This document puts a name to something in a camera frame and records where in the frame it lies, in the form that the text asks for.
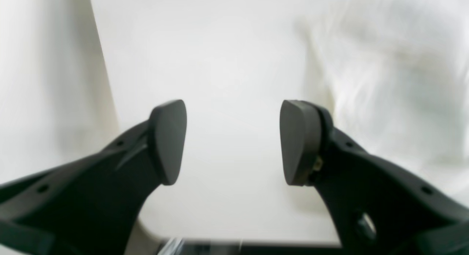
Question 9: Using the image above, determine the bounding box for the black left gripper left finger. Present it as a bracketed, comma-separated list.
[0, 100, 187, 255]

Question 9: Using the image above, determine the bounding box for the white t-shirt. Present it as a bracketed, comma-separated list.
[298, 0, 468, 203]

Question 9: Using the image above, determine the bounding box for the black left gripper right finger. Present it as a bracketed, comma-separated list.
[280, 100, 469, 255]

